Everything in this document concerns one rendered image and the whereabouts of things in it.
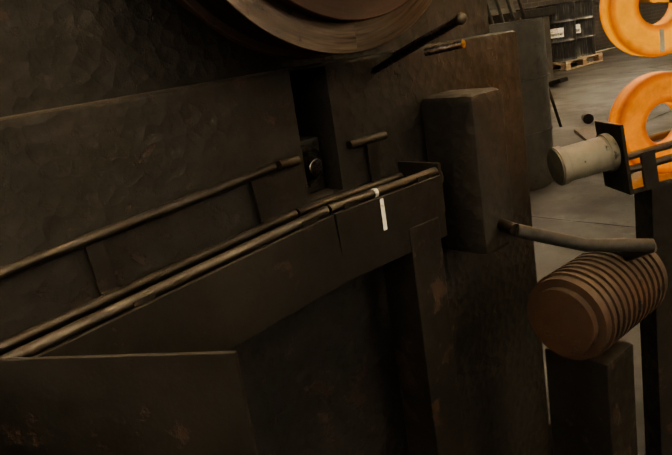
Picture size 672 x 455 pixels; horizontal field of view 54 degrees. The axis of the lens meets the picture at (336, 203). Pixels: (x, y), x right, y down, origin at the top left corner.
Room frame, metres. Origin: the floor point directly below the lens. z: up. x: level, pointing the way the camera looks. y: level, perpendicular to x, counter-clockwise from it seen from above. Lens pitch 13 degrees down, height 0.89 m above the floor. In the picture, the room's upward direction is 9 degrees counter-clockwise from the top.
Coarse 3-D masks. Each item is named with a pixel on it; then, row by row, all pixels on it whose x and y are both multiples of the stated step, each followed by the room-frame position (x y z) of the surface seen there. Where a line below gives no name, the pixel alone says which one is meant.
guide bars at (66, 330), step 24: (432, 168) 0.86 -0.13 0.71; (384, 192) 0.79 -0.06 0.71; (312, 216) 0.72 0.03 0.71; (264, 240) 0.67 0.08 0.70; (216, 264) 0.63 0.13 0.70; (168, 288) 0.60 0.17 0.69; (96, 312) 0.56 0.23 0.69; (120, 312) 0.56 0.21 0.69; (48, 336) 0.53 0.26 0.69; (72, 336) 0.54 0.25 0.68
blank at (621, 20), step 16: (608, 0) 0.96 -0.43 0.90; (624, 0) 0.96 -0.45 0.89; (608, 16) 0.96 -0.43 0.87; (624, 16) 0.96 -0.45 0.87; (640, 16) 0.96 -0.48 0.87; (608, 32) 0.98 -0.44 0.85; (624, 32) 0.96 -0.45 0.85; (640, 32) 0.96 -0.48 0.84; (656, 32) 0.97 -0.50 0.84; (624, 48) 0.97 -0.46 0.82; (640, 48) 0.96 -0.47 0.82; (656, 48) 0.97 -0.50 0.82
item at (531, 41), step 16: (496, 32) 3.32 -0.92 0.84; (528, 32) 3.35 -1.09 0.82; (544, 32) 3.48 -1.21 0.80; (528, 48) 3.35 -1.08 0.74; (544, 48) 3.45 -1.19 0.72; (528, 64) 3.35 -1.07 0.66; (544, 64) 3.44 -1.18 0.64; (528, 80) 3.33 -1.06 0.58; (544, 80) 3.42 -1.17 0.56; (528, 96) 3.34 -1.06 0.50; (544, 96) 3.41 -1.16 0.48; (528, 112) 3.34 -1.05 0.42; (544, 112) 3.40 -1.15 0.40; (528, 128) 3.33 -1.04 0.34; (544, 128) 3.39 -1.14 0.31; (528, 144) 3.33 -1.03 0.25; (544, 144) 3.38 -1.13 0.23; (528, 160) 3.33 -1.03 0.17; (544, 160) 3.38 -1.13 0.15; (528, 176) 3.33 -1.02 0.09; (544, 176) 3.37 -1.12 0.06
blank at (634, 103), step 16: (640, 80) 0.97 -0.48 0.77; (656, 80) 0.96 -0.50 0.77; (624, 96) 0.97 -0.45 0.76; (640, 96) 0.96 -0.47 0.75; (656, 96) 0.96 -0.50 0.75; (624, 112) 0.96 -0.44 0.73; (640, 112) 0.96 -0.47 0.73; (624, 128) 0.96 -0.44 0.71; (640, 128) 0.96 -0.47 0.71; (640, 144) 0.96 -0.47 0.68
